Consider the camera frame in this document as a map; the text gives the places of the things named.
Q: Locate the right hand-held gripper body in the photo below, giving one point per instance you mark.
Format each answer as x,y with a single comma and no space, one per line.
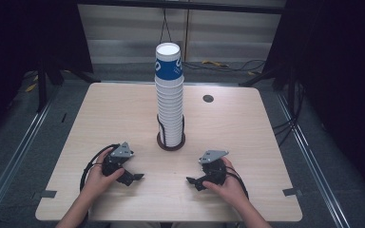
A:
215,171

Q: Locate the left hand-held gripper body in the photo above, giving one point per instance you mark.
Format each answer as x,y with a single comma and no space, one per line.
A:
122,152

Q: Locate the stack of paper cups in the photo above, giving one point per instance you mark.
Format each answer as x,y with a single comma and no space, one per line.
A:
170,107

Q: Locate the person's right hand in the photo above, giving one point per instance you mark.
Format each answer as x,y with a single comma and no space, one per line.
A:
231,185

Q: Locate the person's left hand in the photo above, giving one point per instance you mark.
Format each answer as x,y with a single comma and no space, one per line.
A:
98,182

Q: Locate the round grey table grommet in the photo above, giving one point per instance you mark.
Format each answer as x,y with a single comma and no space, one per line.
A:
208,98

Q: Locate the grey tape strip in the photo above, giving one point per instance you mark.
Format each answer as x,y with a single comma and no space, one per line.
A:
46,193
291,192

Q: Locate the black tripod stand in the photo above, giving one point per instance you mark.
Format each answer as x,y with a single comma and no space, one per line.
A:
285,76
42,85

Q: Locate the yellow tape scrap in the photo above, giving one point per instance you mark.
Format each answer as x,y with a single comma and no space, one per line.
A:
31,87
215,63

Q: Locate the thin vertical pole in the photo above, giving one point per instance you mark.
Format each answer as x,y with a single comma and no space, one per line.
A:
187,34

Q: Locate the black curtain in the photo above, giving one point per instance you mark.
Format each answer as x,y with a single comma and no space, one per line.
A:
28,34
339,79

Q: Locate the black overhead bar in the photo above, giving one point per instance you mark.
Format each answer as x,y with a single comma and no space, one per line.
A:
183,6

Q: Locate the metal floor rail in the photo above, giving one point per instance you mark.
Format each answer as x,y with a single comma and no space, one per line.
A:
15,158
313,164

